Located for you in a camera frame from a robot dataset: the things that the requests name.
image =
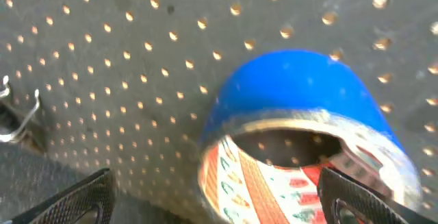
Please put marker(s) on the roll of blue tape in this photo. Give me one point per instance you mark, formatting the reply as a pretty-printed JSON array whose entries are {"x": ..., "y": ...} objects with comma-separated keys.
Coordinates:
[{"x": 291, "y": 80}]

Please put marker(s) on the black pegboard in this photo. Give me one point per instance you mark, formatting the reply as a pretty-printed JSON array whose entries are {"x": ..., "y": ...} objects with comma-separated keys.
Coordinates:
[{"x": 137, "y": 63}]

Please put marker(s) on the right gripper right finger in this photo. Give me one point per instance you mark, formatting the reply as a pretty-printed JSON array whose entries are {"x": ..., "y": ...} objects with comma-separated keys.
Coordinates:
[{"x": 362, "y": 203}]

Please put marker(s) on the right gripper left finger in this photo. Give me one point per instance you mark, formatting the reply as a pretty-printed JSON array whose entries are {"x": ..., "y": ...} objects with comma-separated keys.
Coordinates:
[{"x": 82, "y": 200}]

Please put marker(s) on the metal hook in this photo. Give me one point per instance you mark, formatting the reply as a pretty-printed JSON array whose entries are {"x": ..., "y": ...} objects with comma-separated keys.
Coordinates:
[{"x": 37, "y": 99}]

